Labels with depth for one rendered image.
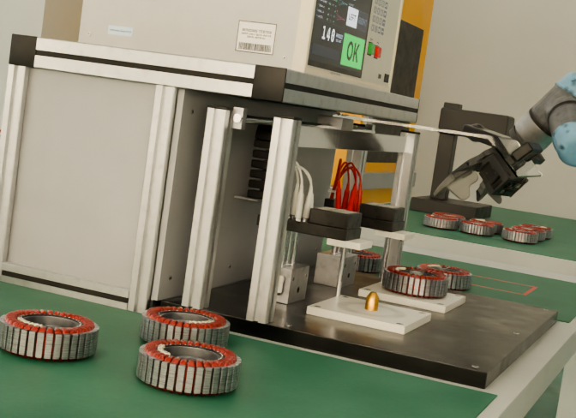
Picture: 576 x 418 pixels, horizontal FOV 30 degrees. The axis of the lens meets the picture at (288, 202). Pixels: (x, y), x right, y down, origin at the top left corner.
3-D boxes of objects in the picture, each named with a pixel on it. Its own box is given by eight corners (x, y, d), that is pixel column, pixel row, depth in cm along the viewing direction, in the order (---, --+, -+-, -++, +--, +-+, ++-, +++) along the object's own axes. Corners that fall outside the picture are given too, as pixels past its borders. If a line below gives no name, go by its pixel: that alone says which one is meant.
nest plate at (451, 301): (465, 302, 188) (465, 295, 188) (444, 313, 174) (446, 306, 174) (383, 286, 194) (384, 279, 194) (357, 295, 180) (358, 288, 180)
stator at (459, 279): (480, 291, 219) (483, 273, 218) (447, 292, 211) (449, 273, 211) (437, 279, 227) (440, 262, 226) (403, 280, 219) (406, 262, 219)
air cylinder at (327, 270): (354, 283, 192) (358, 253, 191) (340, 288, 185) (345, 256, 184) (327, 278, 194) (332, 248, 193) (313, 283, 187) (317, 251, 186)
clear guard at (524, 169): (542, 176, 193) (547, 144, 192) (519, 177, 170) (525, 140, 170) (369, 150, 205) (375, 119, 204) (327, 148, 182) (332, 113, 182)
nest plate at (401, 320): (430, 320, 166) (431, 313, 166) (404, 334, 152) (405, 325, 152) (339, 301, 171) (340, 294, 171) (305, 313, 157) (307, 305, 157)
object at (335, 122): (351, 139, 187) (355, 115, 187) (339, 138, 181) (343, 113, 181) (327, 135, 189) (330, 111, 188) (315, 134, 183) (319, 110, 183)
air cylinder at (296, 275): (305, 299, 169) (310, 265, 169) (287, 304, 162) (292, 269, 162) (276, 293, 171) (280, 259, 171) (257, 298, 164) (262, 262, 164)
